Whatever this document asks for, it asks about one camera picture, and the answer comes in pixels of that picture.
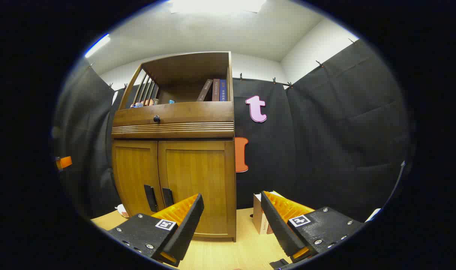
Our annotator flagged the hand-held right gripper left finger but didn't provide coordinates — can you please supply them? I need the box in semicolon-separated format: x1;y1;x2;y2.
107;193;205;267

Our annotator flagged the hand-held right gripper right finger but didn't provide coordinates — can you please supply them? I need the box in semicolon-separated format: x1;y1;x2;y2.
260;190;365;264

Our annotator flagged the wooden shoe cabinet door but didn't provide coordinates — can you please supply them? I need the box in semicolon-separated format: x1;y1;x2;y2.
112;140;165;217
158;140;236;239

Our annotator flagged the wooden double-door shoe cabinet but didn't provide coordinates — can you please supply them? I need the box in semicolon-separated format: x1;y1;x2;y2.
111;51;237;242

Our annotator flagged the cardboard box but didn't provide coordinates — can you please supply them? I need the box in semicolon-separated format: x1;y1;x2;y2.
253;191;285;235

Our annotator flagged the black backdrop cloth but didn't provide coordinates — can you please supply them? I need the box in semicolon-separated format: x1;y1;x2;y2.
52;37;412;222

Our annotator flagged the wooden drawer with black knob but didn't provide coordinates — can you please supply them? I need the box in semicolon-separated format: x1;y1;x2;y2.
112;101;235;138

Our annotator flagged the brown book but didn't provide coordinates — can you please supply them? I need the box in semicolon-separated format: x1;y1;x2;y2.
197;79;213;102

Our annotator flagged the large ceiling light panel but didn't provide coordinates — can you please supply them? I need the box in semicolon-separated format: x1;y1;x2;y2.
168;0;267;14

